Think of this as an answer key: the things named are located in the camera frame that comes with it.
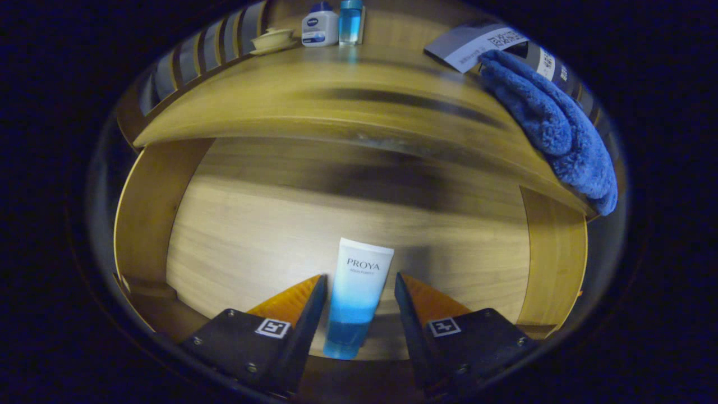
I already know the wooden cabinet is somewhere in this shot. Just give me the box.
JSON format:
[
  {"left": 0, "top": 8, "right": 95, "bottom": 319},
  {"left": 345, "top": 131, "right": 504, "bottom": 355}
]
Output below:
[{"left": 115, "top": 0, "right": 626, "bottom": 225}]

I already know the grey book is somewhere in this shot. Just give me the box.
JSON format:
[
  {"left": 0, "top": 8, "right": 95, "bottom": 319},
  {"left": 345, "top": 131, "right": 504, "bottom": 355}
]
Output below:
[{"left": 424, "top": 22, "right": 528, "bottom": 74}]

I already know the wooden countertop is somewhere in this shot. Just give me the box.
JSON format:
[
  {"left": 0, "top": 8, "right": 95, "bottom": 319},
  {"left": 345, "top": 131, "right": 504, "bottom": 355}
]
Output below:
[{"left": 132, "top": 42, "right": 595, "bottom": 217}]

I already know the blue pump bottle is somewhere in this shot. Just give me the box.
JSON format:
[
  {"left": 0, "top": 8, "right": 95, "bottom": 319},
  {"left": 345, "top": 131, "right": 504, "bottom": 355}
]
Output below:
[{"left": 338, "top": 0, "right": 365, "bottom": 45}]

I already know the wooden drawer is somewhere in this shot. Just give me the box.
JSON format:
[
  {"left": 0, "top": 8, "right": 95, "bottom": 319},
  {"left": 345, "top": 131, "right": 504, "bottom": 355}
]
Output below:
[{"left": 112, "top": 135, "right": 590, "bottom": 393}]

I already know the blue and white tube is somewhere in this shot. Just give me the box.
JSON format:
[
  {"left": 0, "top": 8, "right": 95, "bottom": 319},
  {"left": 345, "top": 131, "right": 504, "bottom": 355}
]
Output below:
[{"left": 323, "top": 237, "right": 395, "bottom": 361}]

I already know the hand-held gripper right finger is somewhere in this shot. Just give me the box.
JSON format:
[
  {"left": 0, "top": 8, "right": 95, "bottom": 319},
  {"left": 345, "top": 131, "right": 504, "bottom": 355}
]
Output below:
[{"left": 394, "top": 272, "right": 539, "bottom": 393}]

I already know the blue towel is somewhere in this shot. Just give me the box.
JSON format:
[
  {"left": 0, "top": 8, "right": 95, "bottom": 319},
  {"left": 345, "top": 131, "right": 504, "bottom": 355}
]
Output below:
[{"left": 478, "top": 49, "right": 619, "bottom": 217}]

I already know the white bottle with blue cap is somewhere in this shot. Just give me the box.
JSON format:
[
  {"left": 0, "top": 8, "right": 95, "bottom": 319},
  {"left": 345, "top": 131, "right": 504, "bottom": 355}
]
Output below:
[{"left": 301, "top": 1, "right": 339, "bottom": 47}]

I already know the white spine book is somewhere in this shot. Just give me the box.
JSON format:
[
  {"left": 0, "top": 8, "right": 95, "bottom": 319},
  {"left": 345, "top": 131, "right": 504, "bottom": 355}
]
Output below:
[{"left": 519, "top": 40, "right": 570, "bottom": 85}]

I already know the small beige lidded cup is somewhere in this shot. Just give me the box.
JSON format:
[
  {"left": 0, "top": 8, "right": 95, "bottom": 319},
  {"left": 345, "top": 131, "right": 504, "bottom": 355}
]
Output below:
[{"left": 250, "top": 27, "right": 298, "bottom": 56}]

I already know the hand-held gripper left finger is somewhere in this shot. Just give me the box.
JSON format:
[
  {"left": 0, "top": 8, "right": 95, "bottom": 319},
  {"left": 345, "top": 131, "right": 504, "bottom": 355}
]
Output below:
[{"left": 178, "top": 274, "right": 329, "bottom": 396}]

